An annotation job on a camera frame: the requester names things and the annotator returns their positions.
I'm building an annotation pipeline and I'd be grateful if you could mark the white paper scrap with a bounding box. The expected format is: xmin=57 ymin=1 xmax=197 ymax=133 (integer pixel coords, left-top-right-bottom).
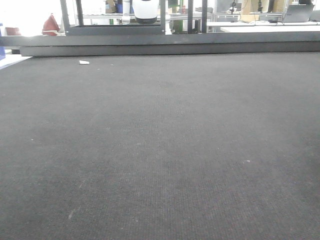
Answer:
xmin=78 ymin=60 xmax=90 ymax=65

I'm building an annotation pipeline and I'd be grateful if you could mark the white black robot torso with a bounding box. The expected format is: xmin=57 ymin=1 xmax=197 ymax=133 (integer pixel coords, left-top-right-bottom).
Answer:
xmin=132 ymin=0 xmax=160 ymax=25

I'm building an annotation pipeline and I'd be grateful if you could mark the white table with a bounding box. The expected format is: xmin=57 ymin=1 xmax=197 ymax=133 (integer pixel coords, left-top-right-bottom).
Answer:
xmin=207 ymin=21 xmax=320 ymax=33

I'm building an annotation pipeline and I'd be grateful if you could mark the red bag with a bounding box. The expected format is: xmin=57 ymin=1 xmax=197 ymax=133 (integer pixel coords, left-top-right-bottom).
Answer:
xmin=42 ymin=13 xmax=60 ymax=36

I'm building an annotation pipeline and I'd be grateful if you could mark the black floor platform edge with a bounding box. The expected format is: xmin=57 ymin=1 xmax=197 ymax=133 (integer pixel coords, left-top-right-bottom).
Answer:
xmin=0 ymin=31 xmax=320 ymax=57

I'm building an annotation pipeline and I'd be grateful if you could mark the grey laptop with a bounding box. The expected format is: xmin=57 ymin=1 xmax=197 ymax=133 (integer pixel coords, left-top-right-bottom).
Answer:
xmin=282 ymin=4 xmax=314 ymax=23

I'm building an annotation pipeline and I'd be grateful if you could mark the black metal frame rack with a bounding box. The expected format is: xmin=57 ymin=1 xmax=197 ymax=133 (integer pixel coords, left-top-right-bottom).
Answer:
xmin=60 ymin=0 xmax=208 ymax=36

